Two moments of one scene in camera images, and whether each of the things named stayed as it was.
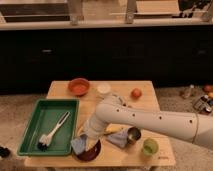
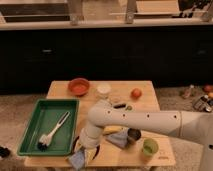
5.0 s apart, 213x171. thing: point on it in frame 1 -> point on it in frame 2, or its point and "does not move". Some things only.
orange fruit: x=136 y=93 does not move
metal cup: x=133 y=135 does not move
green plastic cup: x=150 y=146 does not move
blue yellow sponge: x=78 y=145 -> x=80 y=156
